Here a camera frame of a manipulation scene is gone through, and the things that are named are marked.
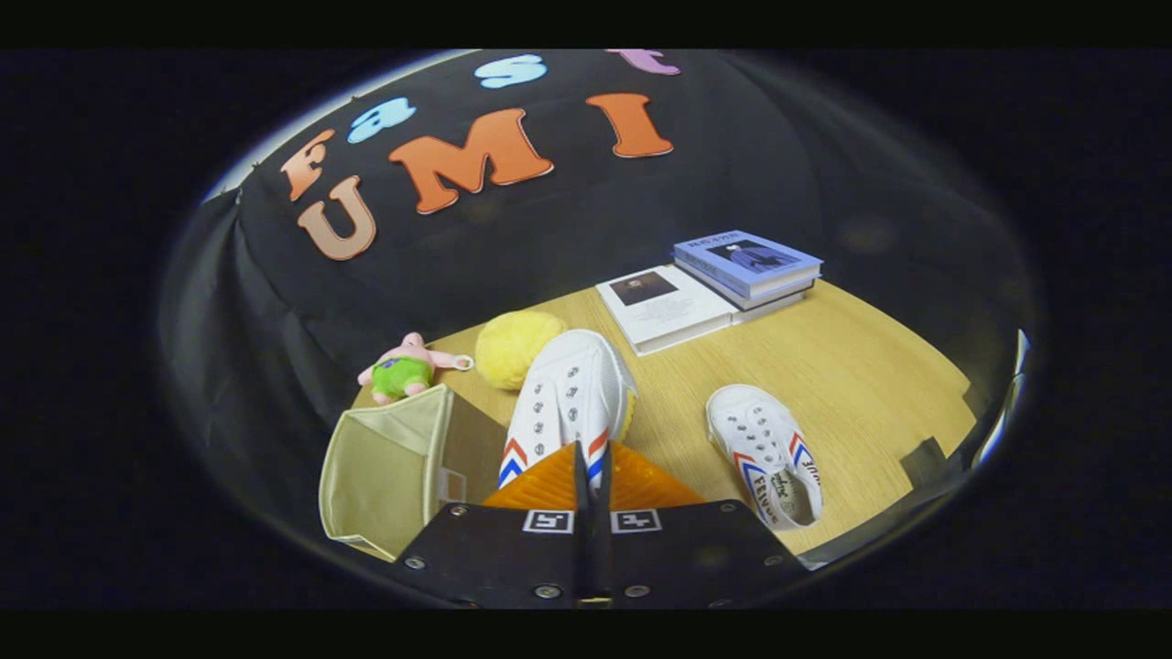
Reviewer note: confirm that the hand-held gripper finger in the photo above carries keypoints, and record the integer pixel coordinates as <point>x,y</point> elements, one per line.
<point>583,549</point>
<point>604,549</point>

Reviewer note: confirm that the white canvas shoe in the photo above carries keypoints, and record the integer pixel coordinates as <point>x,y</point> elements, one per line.
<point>760,439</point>
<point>568,394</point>

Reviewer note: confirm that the beige fabric storage box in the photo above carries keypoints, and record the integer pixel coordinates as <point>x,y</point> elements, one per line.
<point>385,467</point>

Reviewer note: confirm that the yellow plush ball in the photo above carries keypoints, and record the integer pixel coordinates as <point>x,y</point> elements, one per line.
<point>513,348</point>

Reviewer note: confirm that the white cover book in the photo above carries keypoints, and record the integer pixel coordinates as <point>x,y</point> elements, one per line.
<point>668,311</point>

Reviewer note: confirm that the pink and green plush toy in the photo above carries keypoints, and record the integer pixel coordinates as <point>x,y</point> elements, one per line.
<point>403,371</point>

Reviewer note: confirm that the thin dark-edged book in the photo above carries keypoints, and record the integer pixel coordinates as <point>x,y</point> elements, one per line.
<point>778,307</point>

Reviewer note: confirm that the blue cover book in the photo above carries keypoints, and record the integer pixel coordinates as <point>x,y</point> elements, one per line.
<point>746,256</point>

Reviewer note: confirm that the black tape patch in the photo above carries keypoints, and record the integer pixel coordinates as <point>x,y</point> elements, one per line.
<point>925,460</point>

